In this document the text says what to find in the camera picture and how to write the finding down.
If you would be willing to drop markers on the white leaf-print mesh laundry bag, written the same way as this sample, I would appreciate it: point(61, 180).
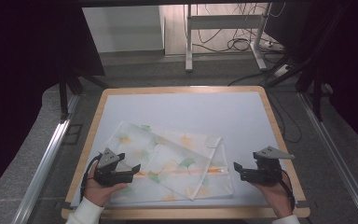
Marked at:
point(174, 165)

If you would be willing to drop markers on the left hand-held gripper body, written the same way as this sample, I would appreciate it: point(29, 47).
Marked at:
point(107, 174)

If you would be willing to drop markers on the person's right hand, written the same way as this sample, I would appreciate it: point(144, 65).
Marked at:
point(278, 199)

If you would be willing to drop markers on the white table with wooden rim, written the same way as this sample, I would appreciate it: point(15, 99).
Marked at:
point(180, 109)

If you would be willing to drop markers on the aluminium floor rail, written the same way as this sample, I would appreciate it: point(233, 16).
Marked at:
point(338, 161)
point(45, 165)

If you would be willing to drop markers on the black metal stand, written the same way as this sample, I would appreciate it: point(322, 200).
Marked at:
point(317, 84)
point(64, 93)

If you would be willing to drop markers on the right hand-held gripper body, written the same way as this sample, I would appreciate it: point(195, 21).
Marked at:
point(265, 174)

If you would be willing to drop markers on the white metal desk frame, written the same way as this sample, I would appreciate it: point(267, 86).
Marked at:
point(223, 21)

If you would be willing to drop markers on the black curtain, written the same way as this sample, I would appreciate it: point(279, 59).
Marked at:
point(354, 62)
point(21, 77)

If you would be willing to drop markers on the white power strip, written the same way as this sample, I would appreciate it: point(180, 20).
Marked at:
point(272, 46)
point(282, 70)

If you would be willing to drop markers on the person's left hand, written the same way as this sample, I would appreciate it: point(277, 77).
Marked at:
point(98, 193)

